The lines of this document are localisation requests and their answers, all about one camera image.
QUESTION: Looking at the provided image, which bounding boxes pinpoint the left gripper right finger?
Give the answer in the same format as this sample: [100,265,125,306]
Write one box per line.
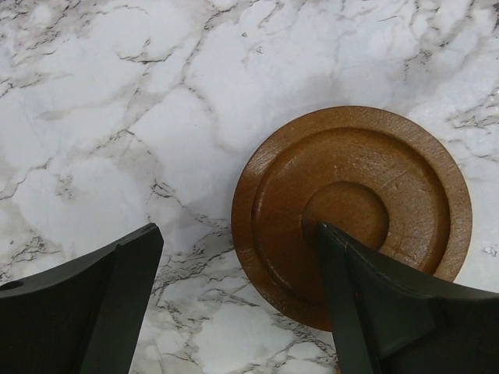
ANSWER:
[314,223,498,373]

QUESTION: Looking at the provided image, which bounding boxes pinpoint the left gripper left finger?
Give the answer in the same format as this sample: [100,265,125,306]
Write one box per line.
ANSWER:
[1,224,164,373]

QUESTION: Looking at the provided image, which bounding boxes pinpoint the dark brown grooved coaster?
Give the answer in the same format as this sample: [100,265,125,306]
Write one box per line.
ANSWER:
[231,106,472,331]

